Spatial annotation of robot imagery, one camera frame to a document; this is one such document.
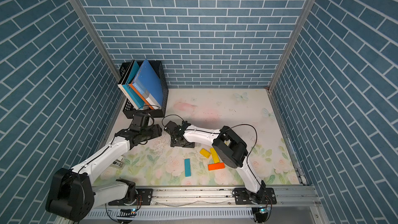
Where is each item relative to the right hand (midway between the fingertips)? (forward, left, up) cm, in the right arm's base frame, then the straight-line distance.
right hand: (180, 144), depth 91 cm
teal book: (+26, +29, +30) cm, 49 cm away
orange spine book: (+18, +26, +29) cm, 43 cm away
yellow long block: (-5, -21, 0) cm, 22 cm away
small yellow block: (-4, -15, -1) cm, 16 cm away
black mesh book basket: (+21, +39, +3) cm, 44 cm away
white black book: (+16, +31, +29) cm, 46 cm away
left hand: (+3, +10, +9) cm, 14 cm away
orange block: (-11, -21, -1) cm, 24 cm away
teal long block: (-13, -7, 0) cm, 14 cm away
